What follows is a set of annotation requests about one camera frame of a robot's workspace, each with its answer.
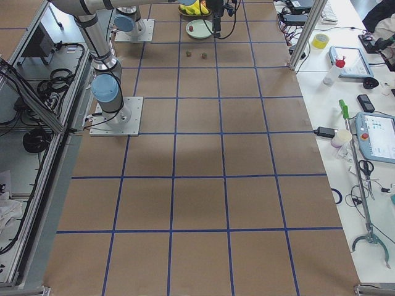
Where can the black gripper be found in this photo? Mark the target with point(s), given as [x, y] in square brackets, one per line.
[215, 6]

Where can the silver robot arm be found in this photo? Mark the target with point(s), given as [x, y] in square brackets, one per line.
[106, 87]
[127, 18]

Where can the light green round plate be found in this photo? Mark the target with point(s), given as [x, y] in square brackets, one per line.
[202, 29]

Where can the brown wicker basket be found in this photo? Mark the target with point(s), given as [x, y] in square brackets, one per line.
[193, 11]

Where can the yellow banana bunch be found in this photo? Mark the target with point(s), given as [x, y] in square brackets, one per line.
[197, 9]

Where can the yellow tape roll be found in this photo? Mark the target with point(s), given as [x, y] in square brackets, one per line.
[320, 41]

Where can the clear bottle red cap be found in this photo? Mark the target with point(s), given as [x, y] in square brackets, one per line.
[334, 72]

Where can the teach pendant far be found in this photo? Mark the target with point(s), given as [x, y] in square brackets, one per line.
[356, 65]

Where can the teach pendant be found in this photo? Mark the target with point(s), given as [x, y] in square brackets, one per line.
[356, 65]
[375, 135]

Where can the black power adapter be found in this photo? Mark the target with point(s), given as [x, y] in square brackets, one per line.
[325, 132]

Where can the white paper cup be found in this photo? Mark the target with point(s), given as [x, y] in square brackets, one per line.
[341, 137]

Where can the teach pendant near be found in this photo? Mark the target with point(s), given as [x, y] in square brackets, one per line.
[375, 135]

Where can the black scissors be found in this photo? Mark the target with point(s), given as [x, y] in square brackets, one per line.
[367, 167]

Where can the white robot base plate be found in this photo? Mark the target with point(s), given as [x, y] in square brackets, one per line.
[135, 32]
[126, 122]

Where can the aluminium frame post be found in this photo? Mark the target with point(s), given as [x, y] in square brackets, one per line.
[309, 26]

